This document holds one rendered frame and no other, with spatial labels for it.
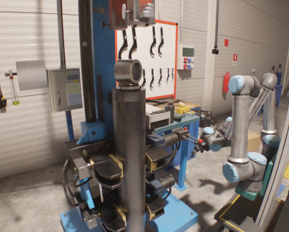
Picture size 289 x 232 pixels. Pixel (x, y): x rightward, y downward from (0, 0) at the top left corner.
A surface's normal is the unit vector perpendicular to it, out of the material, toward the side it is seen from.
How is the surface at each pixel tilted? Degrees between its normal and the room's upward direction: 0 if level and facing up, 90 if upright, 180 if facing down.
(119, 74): 98
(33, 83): 116
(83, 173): 90
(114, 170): 0
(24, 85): 124
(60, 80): 90
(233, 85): 83
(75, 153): 90
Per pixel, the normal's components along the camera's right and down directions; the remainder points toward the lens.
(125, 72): -0.46, 0.32
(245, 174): 0.28, 0.12
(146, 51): 0.58, 0.25
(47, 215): 0.00, -0.95
